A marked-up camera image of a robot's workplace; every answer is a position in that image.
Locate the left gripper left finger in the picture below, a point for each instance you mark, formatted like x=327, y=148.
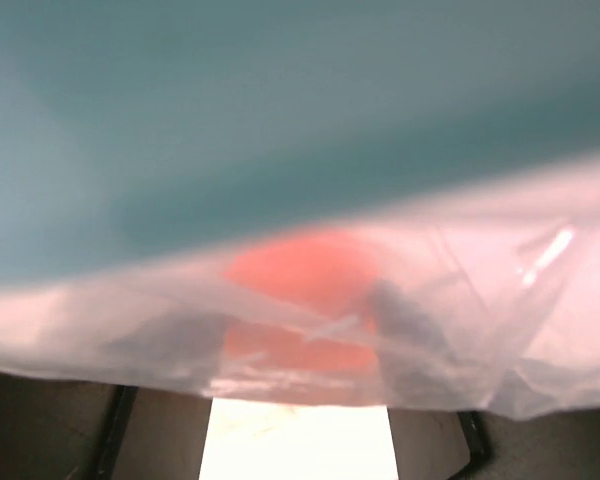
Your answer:
x=81, y=430

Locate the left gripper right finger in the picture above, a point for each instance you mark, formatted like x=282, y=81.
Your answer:
x=471, y=445

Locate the clear zip top bag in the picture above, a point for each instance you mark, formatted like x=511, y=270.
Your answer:
x=485, y=298

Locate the orange fake fruit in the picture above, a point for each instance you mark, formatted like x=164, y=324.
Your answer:
x=325, y=273

